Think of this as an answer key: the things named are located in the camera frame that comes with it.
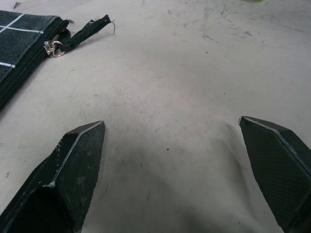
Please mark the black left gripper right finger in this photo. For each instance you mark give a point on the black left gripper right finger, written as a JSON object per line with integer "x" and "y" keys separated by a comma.
{"x": 279, "y": 170}

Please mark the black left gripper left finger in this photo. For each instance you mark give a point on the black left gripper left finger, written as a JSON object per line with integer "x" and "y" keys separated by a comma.
{"x": 73, "y": 174}

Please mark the dark checked zipper pouch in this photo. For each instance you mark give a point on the dark checked zipper pouch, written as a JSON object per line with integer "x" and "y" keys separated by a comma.
{"x": 19, "y": 48}

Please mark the green object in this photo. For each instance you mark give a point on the green object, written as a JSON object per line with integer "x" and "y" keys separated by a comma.
{"x": 258, "y": 1}

